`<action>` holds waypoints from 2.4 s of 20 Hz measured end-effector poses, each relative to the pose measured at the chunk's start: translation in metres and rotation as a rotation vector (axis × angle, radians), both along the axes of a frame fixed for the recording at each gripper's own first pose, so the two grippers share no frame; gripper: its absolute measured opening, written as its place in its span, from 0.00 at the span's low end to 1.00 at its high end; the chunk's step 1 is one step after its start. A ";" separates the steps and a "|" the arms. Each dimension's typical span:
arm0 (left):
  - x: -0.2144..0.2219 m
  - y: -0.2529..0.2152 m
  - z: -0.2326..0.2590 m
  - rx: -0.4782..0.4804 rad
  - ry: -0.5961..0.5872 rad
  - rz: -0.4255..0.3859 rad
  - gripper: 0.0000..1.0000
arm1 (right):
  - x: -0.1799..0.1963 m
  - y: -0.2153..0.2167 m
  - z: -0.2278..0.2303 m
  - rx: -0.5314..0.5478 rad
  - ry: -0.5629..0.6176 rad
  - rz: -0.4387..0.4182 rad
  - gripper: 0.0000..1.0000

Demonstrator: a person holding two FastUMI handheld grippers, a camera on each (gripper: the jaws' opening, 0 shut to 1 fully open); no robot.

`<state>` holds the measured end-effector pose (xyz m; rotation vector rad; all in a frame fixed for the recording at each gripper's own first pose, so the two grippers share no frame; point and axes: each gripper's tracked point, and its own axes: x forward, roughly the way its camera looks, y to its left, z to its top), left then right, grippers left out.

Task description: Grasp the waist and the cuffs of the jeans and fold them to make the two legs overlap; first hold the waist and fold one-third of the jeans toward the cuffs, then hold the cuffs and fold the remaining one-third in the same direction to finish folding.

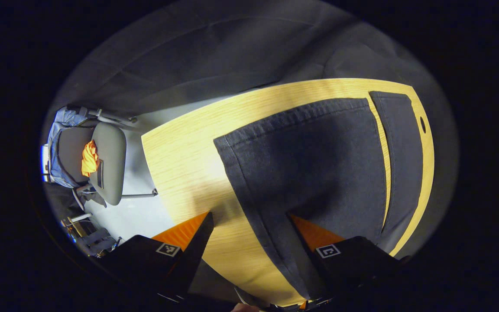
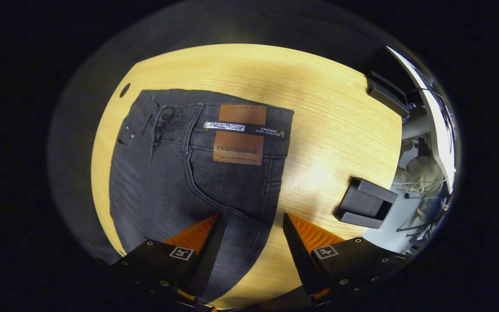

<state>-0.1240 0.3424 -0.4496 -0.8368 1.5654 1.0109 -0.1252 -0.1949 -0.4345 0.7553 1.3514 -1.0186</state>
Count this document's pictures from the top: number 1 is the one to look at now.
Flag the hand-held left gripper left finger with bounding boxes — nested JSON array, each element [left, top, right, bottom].
[[96, 211, 214, 302]]

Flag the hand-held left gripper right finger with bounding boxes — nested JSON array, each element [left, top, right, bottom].
[[288, 214, 406, 300]]

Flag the dark blue jeans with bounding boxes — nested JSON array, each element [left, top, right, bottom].
[[214, 91, 424, 306]]

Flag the dark cluttered equipment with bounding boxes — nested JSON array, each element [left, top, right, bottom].
[[61, 211, 123, 257]]

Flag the grey office chair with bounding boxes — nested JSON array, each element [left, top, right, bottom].
[[57, 105, 159, 209]]

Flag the orange cloth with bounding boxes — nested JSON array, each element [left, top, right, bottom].
[[81, 139, 101, 178]]

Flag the blue denim cloth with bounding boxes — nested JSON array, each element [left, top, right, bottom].
[[47, 106, 99, 189]]

